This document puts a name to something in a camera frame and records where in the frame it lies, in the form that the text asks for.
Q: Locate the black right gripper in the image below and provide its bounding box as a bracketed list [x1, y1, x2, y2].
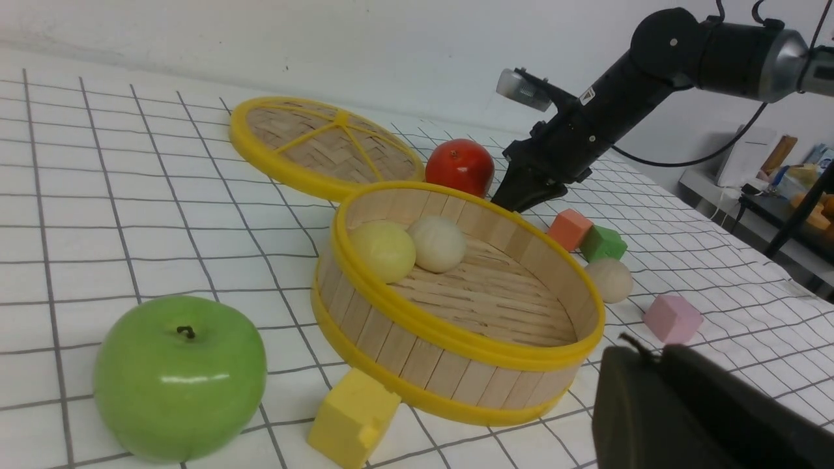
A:
[491, 91, 626, 213]

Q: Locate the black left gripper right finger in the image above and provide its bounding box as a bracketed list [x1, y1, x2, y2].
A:
[658, 345, 833, 468]

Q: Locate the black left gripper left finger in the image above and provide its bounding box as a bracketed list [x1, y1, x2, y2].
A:
[592, 334, 730, 468]

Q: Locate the beige bun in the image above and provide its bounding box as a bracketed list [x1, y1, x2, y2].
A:
[584, 257, 634, 305]
[407, 216, 467, 274]

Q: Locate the yellow bun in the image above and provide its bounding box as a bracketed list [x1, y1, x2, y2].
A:
[349, 220, 416, 284]

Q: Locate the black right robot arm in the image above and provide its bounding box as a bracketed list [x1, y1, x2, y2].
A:
[492, 8, 833, 468]

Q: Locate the bamboo steamer tray yellow rim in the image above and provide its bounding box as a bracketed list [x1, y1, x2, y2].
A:
[311, 181, 607, 427]

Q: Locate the woven bamboo steamer lid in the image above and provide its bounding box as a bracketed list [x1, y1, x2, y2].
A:
[229, 97, 425, 201]

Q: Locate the orange foam cube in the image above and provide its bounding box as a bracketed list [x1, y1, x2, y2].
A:
[546, 208, 594, 251]

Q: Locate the red tomato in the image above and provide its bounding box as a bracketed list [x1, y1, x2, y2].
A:
[425, 139, 495, 198]

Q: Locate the green foam cube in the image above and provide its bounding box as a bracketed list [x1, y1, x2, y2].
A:
[580, 225, 627, 263]

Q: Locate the pink foam cube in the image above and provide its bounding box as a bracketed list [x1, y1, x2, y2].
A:
[643, 294, 704, 344]

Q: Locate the cluttered side table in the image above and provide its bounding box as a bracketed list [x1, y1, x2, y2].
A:
[679, 127, 832, 291]

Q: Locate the yellow foam cube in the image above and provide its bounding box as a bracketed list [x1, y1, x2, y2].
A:
[307, 368, 401, 468]

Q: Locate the green apple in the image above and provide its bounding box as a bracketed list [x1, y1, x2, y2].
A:
[93, 296, 267, 463]

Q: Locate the white grid tablecloth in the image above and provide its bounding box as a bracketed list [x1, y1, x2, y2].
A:
[1, 50, 832, 468]

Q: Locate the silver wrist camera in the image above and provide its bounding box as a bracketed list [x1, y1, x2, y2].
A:
[496, 68, 552, 112]

